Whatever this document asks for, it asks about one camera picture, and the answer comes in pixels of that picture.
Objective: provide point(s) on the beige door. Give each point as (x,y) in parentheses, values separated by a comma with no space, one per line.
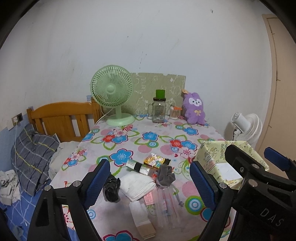
(279,126)

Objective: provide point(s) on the wooden headboard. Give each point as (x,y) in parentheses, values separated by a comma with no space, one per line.
(68,120)

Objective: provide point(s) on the white brown paper packet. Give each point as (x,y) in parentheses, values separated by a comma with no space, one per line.
(141,220)

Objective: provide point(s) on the toothpick jar orange lid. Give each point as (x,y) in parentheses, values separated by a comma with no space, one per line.
(175,112)

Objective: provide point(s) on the clear plastic pouch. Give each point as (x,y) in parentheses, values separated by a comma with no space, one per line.
(168,206)

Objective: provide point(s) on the white bed blanket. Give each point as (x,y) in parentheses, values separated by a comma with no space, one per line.
(64,150)

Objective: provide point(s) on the grey sock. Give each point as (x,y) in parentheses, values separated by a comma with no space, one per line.
(165,176)

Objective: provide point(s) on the pink packet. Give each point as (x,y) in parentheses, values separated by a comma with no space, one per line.
(148,199)

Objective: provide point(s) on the colourful cartoon snack box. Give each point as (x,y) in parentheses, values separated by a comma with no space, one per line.
(156,161)

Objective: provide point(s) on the grey plaid pillow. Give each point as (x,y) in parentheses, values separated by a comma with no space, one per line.
(30,157)

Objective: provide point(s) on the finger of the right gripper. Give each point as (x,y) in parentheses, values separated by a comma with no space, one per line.
(284,163)
(245,165)

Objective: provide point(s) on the floral tablecloth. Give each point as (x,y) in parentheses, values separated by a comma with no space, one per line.
(174,139)

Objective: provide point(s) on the yellow-green fabric storage box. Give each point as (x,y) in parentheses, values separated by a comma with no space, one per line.
(211,156)

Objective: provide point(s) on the purple bunny plush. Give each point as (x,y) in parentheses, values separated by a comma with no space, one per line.
(193,105)

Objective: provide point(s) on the green desk fan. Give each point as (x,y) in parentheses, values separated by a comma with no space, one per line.
(111,87)

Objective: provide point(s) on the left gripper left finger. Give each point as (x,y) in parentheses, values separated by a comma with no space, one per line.
(48,222)

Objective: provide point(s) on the blue checked bedsheet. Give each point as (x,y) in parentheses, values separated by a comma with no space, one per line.
(21,212)

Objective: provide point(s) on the white standing fan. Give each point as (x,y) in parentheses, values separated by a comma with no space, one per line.
(244,128)

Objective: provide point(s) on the glass jar green lid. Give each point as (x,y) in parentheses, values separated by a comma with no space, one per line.
(158,109)

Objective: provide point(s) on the green patterned board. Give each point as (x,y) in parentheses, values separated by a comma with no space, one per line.
(148,86)

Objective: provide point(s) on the green orange tissue pack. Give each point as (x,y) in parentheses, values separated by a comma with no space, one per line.
(140,168)

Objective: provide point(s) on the wall socket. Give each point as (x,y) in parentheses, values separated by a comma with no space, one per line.
(17,119)

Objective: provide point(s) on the white towel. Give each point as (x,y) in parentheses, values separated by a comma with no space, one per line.
(135,185)

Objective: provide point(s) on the black plastic bag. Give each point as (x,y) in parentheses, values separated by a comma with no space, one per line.
(111,189)

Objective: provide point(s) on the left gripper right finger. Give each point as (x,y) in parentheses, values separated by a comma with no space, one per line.
(216,196)

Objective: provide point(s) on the crumpled white cloth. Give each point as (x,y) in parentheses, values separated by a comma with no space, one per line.
(10,187)

